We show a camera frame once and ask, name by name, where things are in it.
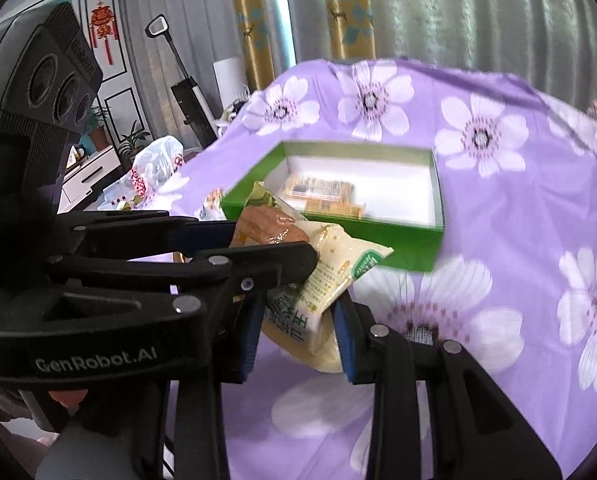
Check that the person's left hand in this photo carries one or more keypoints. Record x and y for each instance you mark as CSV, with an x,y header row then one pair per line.
x,y
66,398

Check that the white low cabinet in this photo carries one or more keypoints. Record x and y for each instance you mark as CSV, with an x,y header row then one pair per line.
x,y
91,177

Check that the yellow snack packet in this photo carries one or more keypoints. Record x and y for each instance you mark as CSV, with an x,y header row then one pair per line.
x,y
298,310

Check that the white plastic bag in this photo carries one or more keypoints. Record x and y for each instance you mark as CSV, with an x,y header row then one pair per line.
x,y
156,160

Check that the black upright vacuum cleaner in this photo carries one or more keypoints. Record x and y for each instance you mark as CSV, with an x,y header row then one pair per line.
x,y
193,105

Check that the grey curtain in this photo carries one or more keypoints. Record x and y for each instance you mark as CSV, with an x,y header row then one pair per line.
x,y
188,10

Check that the white flat panel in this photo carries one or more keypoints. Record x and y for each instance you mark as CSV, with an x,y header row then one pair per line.
x,y
228,82

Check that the silver green curtain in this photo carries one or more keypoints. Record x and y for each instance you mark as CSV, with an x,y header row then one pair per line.
x,y
478,15

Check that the purple floral blanket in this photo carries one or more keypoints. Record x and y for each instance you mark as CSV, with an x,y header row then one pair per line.
x,y
503,220

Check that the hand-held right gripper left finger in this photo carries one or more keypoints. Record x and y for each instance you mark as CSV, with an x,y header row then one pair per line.
x,y
250,345

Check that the white cluttered heap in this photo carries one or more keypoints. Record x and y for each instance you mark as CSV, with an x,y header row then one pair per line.
x,y
231,115

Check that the pile of small wrapped snacks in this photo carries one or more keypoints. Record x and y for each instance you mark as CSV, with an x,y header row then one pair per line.
x,y
323,195

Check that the green cardboard box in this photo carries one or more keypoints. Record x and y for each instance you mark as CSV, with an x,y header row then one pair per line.
x,y
413,247

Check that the yellow deer print curtain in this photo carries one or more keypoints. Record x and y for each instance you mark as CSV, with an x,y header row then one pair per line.
x,y
348,10
256,20

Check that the red knot wall ornament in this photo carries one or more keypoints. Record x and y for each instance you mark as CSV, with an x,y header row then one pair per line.
x,y
103,22

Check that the small pale snack packet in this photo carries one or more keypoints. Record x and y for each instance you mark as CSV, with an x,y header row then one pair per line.
x,y
212,205

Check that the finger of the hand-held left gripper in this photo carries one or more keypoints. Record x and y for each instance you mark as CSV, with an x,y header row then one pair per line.
x,y
206,234
273,262

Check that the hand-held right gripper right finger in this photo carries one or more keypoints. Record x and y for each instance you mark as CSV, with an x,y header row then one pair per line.
x,y
343,347

